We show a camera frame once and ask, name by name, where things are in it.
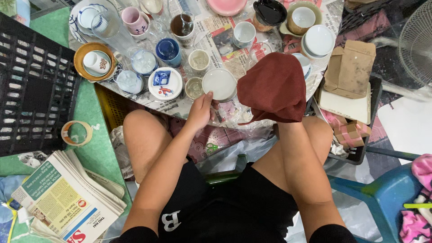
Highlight small beige tea cup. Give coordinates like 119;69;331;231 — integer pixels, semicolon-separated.
184;77;206;100

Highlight dark blue mug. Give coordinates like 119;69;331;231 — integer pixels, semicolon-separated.
155;38;183;68

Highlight white cup flower print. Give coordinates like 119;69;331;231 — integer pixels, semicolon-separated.
82;51;111;75

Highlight crumpled newspaper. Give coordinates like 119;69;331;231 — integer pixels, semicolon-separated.
109;125;136;180

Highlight pink patterned cloth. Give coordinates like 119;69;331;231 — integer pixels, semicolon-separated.
399;153;432;243

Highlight pink plate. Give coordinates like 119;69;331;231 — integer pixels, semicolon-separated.
205;0;248;17

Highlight clear glass mug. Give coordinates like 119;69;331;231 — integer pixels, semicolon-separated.
130;49;159;77
113;69;144;95

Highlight white saucer blue red print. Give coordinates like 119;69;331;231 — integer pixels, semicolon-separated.
148;66;184;101

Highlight tall clear glass tumbler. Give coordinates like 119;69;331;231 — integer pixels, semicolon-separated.
91;8;136;57

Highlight white plastic bag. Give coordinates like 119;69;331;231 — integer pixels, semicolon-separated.
195;134;281;173

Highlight brown cardboard box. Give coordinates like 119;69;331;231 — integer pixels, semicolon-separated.
323;39;377;100

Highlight pale green saucer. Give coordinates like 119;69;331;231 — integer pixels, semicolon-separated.
279;1;323;38

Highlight stack of newspapers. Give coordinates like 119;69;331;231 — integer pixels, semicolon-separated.
11;149;128;243

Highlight teal saucer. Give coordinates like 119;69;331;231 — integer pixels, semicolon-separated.
82;50;112;78

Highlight white cup blue pattern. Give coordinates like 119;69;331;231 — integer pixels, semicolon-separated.
77;4;109;33

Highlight person's black shorts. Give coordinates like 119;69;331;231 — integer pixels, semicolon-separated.
158;158;298;243

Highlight small black plastic crate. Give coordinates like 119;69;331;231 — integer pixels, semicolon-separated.
310;74;383;166

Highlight stack of white bowls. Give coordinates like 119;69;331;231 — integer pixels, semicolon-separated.
301;24;336;60

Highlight person's left hand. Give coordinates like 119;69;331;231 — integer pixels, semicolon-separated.
186;91;220;132

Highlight person's black shirt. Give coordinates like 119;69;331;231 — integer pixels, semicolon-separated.
109;224;359;243

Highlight small clear glass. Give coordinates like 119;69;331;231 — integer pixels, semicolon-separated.
180;11;196;36

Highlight large black plastic crate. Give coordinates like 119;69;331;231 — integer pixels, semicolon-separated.
0;12;82;158

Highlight green floor mat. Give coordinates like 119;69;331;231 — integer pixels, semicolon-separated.
0;7;133;243

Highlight person's leg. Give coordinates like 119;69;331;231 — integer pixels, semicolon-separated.
251;116;335;194
122;109;189;184

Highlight clear glass goblet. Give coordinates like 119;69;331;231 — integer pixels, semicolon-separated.
244;41;273;71

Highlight newspaper table cover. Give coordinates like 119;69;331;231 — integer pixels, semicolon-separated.
67;0;345;130

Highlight cardboard boxes pink tape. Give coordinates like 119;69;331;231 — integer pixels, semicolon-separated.
332;119;372;149

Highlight pink mug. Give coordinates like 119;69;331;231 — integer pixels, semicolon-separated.
121;6;150;36

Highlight person's left leg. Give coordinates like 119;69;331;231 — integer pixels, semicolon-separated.
122;109;189;184

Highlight yellow plastic crate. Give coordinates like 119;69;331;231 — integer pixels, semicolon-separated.
93;83;136;133

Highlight white plate blue pattern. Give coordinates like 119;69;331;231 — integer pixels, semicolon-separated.
69;0;119;44

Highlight flat white box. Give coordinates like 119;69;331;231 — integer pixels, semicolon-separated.
318;82;372;125

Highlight person's right leg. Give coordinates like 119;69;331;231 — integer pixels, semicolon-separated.
251;116;335;194

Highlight clear stemmed glass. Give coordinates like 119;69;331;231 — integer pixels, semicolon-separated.
139;0;170;38

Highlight white bowl blue rim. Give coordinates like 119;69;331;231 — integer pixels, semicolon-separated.
292;53;312;80

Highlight brown yellow bowl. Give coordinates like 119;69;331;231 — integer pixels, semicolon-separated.
73;42;117;82

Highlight brown cup white inside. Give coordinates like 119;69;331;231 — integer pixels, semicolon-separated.
287;6;317;36

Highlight black glazed brown bowl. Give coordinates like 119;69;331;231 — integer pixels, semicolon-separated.
252;0;288;33

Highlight blue plastic chair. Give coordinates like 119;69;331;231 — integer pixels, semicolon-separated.
328;163;424;243

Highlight white paper sheet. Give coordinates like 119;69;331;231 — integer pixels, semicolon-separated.
377;94;432;166

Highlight dark red cloth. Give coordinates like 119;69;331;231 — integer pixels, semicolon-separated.
236;52;307;126

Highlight beige ceramic cup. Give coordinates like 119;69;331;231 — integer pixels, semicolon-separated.
188;49;211;73

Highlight white electric fan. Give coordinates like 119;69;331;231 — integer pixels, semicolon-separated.
369;0;432;89

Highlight brown white mug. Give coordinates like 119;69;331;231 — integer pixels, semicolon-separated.
169;13;196;48

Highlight plain white bowl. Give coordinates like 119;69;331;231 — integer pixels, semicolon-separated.
202;68;238;103

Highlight roll of clear tape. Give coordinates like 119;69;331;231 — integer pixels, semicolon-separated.
61;120;94;148

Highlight green plastic stool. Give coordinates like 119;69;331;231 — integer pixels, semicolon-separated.
204;153;251;187

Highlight white grey cup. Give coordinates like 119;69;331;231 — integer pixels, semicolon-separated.
232;21;257;49

